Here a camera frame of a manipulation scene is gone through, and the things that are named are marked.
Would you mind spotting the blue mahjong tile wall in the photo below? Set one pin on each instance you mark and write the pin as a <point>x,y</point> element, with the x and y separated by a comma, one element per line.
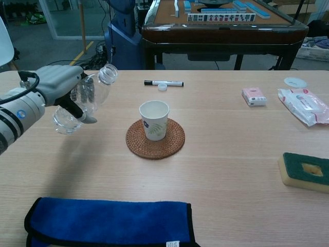
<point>221,10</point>
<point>187,6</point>
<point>253,9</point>

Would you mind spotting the green bag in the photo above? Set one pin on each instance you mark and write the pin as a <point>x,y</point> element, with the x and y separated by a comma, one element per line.
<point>33,18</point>

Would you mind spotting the white black marker pen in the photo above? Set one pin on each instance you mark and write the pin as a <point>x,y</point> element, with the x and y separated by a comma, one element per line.
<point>172,83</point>

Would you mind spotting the blue chair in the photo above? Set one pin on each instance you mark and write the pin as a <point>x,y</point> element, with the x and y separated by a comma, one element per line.
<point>123,38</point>

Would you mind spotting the white bottle cap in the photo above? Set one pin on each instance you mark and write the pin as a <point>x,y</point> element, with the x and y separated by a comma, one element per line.
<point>162,87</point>

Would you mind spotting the dark wooden mahjong table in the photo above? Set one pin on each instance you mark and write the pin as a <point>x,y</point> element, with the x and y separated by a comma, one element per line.
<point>221,36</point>

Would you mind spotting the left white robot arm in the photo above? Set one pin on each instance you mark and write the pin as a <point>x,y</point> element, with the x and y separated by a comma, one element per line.
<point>18,115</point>

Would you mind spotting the wooden pole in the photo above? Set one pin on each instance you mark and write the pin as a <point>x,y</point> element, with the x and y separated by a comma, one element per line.
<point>83,25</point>

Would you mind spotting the brown woven round coaster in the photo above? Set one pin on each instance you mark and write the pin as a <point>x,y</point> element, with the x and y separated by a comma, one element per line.
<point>154,149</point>

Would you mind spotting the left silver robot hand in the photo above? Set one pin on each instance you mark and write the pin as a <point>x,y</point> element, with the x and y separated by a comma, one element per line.
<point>56,82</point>

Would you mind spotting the transparent plastic bottle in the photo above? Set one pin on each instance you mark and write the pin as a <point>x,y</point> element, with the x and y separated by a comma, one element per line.
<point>101,92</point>

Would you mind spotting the pink white wet wipes pack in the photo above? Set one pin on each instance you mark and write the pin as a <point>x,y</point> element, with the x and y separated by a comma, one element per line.
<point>303,105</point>

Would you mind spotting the white round plastic lid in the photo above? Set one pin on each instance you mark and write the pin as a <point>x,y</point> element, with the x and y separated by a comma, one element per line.
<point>295,82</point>

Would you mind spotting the white plastic basket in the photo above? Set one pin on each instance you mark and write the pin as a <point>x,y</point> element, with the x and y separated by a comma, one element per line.
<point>312,54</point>

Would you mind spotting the mahjong tile row face up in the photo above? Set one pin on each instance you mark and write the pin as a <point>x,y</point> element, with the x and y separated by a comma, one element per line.
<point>221,17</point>

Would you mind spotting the pink tissue pack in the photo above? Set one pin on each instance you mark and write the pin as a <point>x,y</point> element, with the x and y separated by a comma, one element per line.
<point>253,96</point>

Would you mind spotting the black bag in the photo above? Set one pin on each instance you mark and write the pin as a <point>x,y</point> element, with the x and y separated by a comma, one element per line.
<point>318,28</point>

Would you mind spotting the white chair wooden legs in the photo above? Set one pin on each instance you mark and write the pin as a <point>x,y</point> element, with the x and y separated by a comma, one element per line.
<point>5,43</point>

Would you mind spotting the white paper cup leaf print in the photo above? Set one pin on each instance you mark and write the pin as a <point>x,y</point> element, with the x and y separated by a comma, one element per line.
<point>154,126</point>

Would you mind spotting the green yellow sponge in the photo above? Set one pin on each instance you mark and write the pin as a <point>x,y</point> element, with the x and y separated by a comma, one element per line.
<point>293,169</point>

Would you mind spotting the blue towel black trim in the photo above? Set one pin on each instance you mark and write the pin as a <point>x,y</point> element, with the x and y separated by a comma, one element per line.
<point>108,223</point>

